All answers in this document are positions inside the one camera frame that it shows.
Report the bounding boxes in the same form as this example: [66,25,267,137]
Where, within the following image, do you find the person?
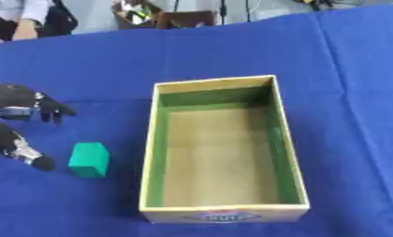
[0,0,51,50]

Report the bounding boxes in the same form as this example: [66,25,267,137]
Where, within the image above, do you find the tan cardboard box green inside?
[138,74,313,224]

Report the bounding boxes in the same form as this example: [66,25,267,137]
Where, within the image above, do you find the black and yellow cables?
[293,0,364,11]

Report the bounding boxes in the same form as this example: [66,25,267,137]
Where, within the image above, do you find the green rectangular block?
[67,142,112,179]

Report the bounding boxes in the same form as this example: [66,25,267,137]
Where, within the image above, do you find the black bag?
[37,0,80,39]

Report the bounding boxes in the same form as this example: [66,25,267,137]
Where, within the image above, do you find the brown cardboard box with items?
[110,0,166,31]

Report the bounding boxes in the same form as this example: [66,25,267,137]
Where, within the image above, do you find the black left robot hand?
[0,82,79,172]

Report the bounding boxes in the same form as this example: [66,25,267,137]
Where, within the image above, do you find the dark brown cardboard box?
[155,10,219,31]

